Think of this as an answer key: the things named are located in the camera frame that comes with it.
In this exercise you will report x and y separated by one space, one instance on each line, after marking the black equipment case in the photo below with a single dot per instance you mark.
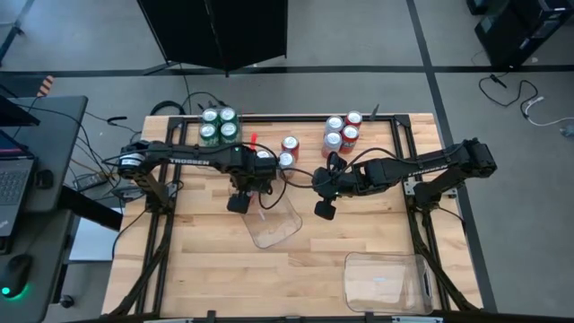
515 31

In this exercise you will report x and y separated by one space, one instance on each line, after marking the black monitor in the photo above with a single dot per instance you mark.
13 114

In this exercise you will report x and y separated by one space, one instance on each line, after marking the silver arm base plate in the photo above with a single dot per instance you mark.
409 187

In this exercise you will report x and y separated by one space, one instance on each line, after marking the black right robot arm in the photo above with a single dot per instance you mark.
426 168

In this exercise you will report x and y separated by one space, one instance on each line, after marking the black computer mouse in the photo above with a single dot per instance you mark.
15 273

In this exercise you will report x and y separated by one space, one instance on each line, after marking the black laptop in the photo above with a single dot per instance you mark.
13 184

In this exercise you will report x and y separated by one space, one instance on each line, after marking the dark grey desk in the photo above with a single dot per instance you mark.
58 134

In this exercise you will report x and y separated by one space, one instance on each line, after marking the red soda can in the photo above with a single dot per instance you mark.
353 118
290 143
350 134

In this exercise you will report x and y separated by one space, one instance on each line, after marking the green soda cans group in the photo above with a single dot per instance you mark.
242 134

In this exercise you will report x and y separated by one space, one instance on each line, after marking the black power brick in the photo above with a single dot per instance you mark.
89 180

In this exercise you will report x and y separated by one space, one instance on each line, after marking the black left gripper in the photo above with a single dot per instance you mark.
260 175

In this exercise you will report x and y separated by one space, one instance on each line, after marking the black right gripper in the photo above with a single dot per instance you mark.
327 184

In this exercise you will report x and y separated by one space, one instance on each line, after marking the orange black striped object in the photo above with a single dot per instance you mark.
46 86

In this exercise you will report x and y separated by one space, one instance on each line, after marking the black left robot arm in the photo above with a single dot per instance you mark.
188 157

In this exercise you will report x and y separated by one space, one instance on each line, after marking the black caster wheel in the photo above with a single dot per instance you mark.
67 301

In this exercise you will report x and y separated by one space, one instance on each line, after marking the small grey object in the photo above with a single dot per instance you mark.
568 131

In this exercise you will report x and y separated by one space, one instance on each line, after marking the black desk beam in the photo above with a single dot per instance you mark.
89 208

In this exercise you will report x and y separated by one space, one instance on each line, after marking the white red Spindrift can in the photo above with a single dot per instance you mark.
334 123
286 159
333 141
263 154

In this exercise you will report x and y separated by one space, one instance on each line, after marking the black stand leg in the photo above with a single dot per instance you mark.
16 29

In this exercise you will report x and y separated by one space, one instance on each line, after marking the small black puck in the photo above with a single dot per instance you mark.
44 179

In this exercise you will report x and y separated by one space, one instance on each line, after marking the green Sprite soda can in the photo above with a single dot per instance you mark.
228 114
208 132
210 116
229 131

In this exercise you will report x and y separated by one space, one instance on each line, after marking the small black antenna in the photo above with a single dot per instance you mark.
374 113

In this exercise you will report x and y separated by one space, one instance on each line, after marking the white sheet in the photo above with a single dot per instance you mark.
94 242

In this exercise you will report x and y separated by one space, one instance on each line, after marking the clear plastic bin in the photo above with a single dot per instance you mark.
278 224
385 282

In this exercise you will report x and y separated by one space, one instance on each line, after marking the black aluminium table frame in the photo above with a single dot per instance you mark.
269 119

